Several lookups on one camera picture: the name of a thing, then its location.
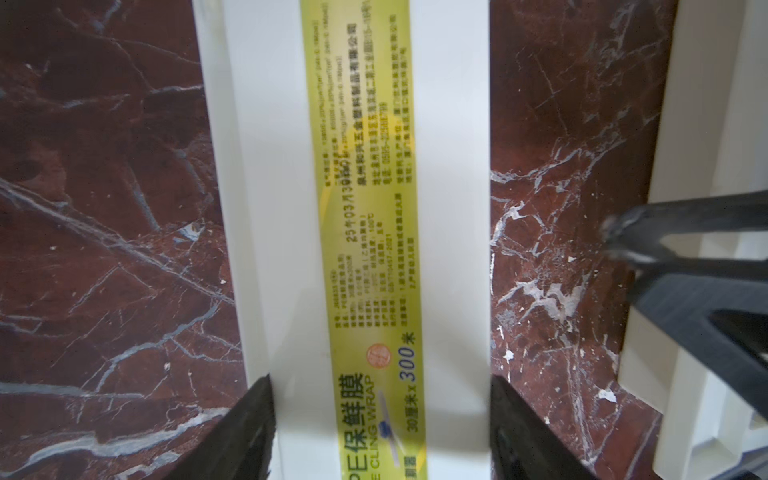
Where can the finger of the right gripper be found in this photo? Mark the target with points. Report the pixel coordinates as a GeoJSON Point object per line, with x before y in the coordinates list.
{"type": "Point", "coordinates": [718, 317]}
{"type": "Point", "coordinates": [635, 236]}

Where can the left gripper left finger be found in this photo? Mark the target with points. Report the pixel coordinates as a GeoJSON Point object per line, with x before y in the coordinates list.
{"type": "Point", "coordinates": [239, 447]}

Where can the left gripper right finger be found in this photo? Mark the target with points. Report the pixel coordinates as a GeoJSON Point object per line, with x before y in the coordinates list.
{"type": "Point", "coordinates": [522, 445]}

